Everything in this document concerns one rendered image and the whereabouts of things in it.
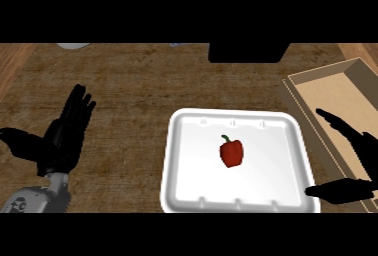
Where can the white foam tray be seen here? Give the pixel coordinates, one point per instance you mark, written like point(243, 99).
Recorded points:
point(237, 166)

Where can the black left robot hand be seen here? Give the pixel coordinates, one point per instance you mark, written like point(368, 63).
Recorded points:
point(64, 133)

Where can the red bell pepper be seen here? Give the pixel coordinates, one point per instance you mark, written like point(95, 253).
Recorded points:
point(231, 152)

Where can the cardboard box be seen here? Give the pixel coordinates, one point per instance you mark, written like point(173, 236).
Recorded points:
point(334, 113)

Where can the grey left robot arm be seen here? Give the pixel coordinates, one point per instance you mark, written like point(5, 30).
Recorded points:
point(42, 195)

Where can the black appliance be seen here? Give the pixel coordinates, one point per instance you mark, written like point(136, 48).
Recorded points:
point(247, 52)

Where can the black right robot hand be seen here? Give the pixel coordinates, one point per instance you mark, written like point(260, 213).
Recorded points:
point(367, 150)

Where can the pale grey round object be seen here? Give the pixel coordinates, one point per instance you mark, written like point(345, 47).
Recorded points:
point(73, 45)

